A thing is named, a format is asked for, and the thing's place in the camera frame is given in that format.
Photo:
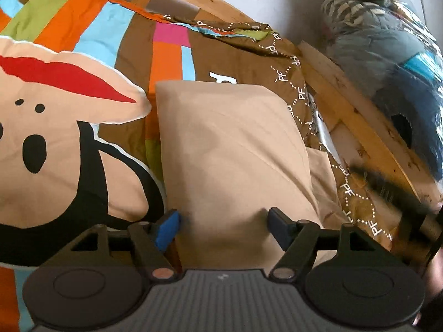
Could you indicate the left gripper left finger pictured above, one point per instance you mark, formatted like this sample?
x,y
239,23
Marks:
x,y
150,242

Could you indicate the colourful striped bed cover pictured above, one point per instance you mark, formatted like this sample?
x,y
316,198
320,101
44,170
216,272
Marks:
x,y
80,135

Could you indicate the wooden bed frame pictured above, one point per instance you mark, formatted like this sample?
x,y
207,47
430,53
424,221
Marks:
x,y
359,131

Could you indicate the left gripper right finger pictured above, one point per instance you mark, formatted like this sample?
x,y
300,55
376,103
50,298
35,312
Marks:
x,y
297,239

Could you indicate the bagged clothes pile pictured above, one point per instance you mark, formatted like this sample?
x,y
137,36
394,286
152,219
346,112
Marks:
x,y
390,55

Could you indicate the beige hooded sweatshirt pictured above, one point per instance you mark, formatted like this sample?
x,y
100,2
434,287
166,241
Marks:
x,y
229,153

